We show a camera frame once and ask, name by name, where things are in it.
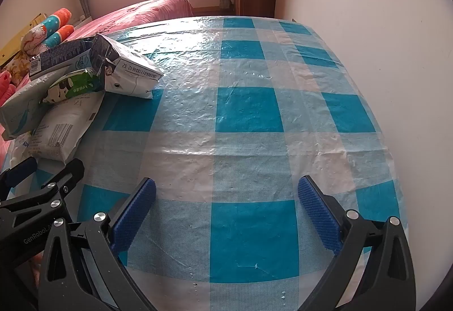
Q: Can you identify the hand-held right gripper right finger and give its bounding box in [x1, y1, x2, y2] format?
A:
[297, 175, 417, 311]

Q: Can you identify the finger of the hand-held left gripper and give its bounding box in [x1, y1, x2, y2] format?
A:
[0, 158, 86, 227]
[0, 156, 38, 196]

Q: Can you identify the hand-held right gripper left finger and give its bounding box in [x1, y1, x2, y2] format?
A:
[37, 177, 158, 311]

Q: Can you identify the white blue plastic bag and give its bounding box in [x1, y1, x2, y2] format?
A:
[10, 132, 38, 170]

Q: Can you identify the white plastic packet black text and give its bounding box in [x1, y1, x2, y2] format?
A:
[27, 95, 104, 160]

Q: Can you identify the white dark blue milk carton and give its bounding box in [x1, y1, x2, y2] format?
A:
[89, 33, 164, 99]

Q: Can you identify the pale grey plastic packet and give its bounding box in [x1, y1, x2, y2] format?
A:
[0, 72, 76, 142]

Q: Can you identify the green white cow print carton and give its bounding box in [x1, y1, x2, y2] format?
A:
[42, 67, 107, 106]

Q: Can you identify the yellow floral quilt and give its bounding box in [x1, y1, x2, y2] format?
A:
[0, 48, 32, 80]

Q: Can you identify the blue checked tablecloth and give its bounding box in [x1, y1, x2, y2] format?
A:
[0, 16, 409, 311]

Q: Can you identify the yellow cardboard panel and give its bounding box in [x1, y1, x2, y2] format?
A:
[0, 13, 47, 65]

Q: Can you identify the rolled floral quilt teal orange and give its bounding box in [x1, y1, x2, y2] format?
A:
[42, 24, 76, 48]
[30, 8, 73, 36]

